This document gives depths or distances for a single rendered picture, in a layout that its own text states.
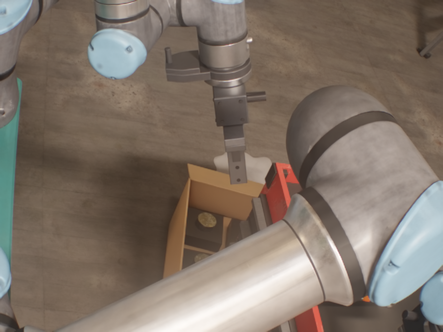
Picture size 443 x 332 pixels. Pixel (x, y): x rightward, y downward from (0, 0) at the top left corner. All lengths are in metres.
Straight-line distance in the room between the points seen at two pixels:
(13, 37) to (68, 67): 2.20
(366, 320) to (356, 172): 0.90
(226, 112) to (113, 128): 1.94
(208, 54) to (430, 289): 0.47
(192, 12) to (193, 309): 0.57
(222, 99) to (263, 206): 0.58
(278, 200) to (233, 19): 0.63
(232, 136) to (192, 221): 1.48
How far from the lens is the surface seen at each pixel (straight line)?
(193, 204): 2.75
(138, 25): 1.07
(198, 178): 2.69
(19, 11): 1.13
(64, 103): 3.17
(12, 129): 1.25
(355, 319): 1.59
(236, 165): 1.24
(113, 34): 1.05
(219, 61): 1.19
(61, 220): 2.73
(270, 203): 1.74
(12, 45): 1.17
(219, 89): 1.21
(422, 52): 4.55
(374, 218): 0.69
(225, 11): 1.15
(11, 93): 1.24
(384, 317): 1.63
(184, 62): 1.22
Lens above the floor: 2.02
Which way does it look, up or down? 41 degrees down
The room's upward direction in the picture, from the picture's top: 24 degrees clockwise
